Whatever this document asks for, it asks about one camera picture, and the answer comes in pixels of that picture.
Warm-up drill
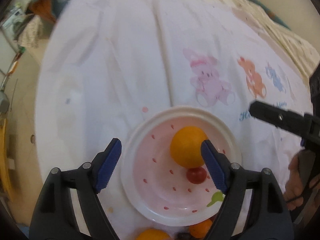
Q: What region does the red cherry tomato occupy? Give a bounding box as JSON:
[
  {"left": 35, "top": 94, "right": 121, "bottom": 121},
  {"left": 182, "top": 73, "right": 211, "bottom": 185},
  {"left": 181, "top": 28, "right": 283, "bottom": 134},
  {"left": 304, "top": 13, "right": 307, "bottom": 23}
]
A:
[{"left": 186, "top": 167, "right": 207, "bottom": 185}]

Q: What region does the pink strawberry ceramic plate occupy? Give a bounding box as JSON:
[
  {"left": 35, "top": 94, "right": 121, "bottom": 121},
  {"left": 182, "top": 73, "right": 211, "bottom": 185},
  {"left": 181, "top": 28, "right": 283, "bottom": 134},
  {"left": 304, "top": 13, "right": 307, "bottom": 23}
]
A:
[{"left": 120, "top": 106, "right": 242, "bottom": 226}]

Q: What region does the person's right hand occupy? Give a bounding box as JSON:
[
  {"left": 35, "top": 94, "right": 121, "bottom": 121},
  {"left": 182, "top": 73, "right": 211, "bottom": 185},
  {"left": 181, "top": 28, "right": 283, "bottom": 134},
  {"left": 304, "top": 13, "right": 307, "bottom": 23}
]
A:
[{"left": 284, "top": 154, "right": 319, "bottom": 211}]

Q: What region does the white cartoon print sheet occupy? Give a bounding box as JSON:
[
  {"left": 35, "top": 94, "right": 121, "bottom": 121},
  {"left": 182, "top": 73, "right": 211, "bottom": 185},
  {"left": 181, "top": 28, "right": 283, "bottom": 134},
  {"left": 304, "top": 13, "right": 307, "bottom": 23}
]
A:
[{"left": 35, "top": 0, "right": 313, "bottom": 240}]

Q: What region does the teal patterned cushion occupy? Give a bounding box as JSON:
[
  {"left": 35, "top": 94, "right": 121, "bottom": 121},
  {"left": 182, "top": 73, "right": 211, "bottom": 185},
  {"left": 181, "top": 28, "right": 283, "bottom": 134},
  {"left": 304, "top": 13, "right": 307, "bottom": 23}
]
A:
[{"left": 248, "top": 0, "right": 290, "bottom": 30}]

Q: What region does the small tangerine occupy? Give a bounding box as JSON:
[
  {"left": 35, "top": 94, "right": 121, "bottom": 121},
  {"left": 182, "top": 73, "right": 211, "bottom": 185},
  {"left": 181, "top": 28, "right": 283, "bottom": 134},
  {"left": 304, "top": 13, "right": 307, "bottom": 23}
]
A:
[{"left": 189, "top": 219, "right": 213, "bottom": 239}]

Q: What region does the pile of clothes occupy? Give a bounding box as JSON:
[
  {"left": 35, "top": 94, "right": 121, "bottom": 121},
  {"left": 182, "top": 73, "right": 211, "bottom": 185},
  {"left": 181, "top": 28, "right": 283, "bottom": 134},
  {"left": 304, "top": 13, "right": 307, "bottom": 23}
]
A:
[{"left": 15, "top": 0, "right": 69, "bottom": 48}]

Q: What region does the large orange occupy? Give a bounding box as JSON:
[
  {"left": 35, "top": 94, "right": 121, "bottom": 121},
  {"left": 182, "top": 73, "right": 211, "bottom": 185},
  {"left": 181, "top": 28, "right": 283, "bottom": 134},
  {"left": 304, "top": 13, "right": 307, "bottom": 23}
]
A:
[
  {"left": 170, "top": 126, "right": 208, "bottom": 169},
  {"left": 135, "top": 229, "right": 171, "bottom": 240}
]

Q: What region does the dark grape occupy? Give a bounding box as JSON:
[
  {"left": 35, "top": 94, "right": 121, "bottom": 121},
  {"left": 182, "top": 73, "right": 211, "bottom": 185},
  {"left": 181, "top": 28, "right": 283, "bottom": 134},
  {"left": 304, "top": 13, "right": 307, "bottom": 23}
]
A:
[{"left": 176, "top": 232, "right": 192, "bottom": 240}]

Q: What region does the cream floral quilt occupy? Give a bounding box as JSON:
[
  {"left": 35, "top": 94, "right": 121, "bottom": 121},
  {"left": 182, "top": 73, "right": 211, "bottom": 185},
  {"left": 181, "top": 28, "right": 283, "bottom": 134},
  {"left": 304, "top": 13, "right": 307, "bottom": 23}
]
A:
[{"left": 207, "top": 0, "right": 319, "bottom": 80}]

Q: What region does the yellow wooden chair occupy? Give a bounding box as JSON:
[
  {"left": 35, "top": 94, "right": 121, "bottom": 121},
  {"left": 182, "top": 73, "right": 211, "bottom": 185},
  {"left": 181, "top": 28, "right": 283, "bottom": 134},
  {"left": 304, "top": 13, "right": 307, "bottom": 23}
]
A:
[{"left": 1, "top": 119, "right": 17, "bottom": 202}]

